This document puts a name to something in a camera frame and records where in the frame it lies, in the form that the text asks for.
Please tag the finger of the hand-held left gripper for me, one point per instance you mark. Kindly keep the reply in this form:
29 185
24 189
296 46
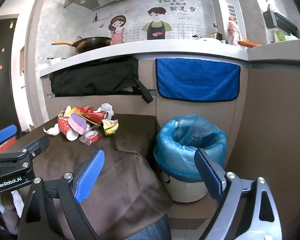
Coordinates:
6 132
37 143

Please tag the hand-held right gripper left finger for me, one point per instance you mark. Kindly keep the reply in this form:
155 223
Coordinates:
90 175

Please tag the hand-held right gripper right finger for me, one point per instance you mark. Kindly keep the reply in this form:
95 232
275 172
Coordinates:
210 175

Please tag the white tissue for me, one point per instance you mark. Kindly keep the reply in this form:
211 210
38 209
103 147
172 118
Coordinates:
51 130

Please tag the white trash bin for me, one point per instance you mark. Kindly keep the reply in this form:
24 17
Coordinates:
187 191

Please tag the red paper cup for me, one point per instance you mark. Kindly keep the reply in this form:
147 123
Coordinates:
65 127

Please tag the cream round sponge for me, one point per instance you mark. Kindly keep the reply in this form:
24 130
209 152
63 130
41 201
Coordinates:
66 111

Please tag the purple pink sponge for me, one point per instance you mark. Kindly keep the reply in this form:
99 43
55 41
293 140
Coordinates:
77 122

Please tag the yellow packet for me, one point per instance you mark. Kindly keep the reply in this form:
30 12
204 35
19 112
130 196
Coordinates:
76 110

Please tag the yellow wrapper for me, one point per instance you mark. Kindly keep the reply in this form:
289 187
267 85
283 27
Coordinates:
110 127

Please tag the white paper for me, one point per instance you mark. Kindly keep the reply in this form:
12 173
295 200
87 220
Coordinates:
107 108

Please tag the red floor mat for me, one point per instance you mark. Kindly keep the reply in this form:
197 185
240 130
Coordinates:
5 148

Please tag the brown cloth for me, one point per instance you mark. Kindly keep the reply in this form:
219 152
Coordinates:
120 160

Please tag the black refrigerator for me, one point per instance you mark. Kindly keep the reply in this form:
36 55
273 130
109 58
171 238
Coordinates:
2 67

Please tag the person's leg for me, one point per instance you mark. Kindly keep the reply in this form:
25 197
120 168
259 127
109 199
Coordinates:
150 230

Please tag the black fabric bag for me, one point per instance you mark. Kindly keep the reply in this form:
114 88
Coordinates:
95 77

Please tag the blue towel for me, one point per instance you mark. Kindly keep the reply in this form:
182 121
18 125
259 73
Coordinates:
197 80

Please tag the black wok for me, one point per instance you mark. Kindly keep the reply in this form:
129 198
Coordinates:
92 43

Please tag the orange carrot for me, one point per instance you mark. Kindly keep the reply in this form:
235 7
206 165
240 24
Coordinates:
248 44

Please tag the red label plastic bottle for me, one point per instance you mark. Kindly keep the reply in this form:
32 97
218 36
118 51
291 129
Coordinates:
232 31

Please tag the green leafy plant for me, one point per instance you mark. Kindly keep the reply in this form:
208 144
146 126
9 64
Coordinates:
281 36

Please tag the white water heater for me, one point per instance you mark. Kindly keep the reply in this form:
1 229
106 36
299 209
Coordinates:
223 5

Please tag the cartoon wall sticker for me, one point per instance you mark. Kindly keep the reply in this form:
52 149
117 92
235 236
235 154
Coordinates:
155 25

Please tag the black wall rack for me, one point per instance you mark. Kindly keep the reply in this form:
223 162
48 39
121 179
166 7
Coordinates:
277 20

